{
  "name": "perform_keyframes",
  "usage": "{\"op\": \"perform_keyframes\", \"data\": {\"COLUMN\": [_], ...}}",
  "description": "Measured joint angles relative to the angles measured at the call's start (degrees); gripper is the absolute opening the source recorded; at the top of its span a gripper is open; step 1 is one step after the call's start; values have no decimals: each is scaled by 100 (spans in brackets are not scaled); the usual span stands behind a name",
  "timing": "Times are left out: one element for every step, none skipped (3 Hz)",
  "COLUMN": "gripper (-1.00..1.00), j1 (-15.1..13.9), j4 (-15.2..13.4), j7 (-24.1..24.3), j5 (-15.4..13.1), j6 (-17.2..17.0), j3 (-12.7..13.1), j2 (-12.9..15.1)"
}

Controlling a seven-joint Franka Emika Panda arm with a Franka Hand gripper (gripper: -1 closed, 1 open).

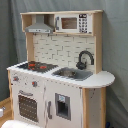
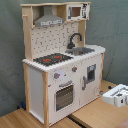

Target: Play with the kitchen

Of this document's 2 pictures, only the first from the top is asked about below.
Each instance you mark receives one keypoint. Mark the toy microwave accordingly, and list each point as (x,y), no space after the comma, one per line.
(73,23)

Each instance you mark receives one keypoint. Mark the black toy stovetop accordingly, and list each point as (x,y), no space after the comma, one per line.
(37,66)

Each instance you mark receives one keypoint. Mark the grey toy sink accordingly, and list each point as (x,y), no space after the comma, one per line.
(73,74)

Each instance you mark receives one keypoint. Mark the left red stove knob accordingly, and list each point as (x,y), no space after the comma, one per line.
(15,78)

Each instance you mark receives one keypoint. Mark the grey fabric backdrop curtain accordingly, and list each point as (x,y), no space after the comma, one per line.
(114,37)

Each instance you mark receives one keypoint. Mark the red stove knob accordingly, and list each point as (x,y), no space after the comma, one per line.
(15,78)
(34,83)

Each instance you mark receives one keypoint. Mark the grey range hood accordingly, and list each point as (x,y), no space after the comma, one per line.
(39,26)

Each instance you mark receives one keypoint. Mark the grey water dispenser panel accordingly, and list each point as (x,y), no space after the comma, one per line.
(63,108)

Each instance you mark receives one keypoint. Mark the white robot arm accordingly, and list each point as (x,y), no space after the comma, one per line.
(17,124)

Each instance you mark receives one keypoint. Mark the toy oven door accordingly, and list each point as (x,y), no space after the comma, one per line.
(27,106)

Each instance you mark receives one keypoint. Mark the right red stove knob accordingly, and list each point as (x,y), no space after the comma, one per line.
(34,83)

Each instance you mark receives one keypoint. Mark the grey cabinet door handle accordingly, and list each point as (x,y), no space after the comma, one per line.
(49,110)

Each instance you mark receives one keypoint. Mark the wooden toy kitchen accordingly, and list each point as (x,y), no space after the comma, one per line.
(81,51)

